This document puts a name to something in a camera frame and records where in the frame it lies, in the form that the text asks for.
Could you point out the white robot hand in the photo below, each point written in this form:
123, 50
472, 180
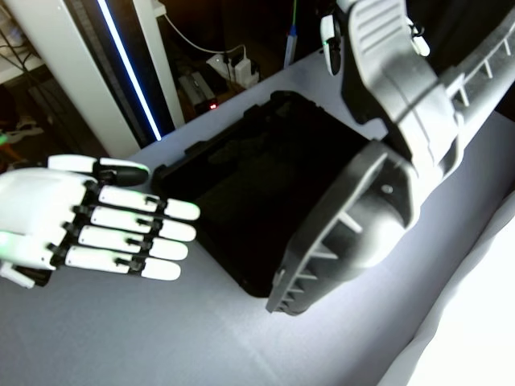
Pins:
330, 44
36, 209

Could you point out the white and blue stick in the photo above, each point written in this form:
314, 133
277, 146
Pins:
290, 44

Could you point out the white power strip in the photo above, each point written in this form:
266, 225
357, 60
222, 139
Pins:
235, 66

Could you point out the black device with red light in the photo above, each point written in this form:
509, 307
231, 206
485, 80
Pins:
199, 94

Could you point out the blue light strip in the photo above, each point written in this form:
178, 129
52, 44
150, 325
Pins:
128, 68

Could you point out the white upright post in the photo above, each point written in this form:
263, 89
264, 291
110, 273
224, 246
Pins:
76, 68

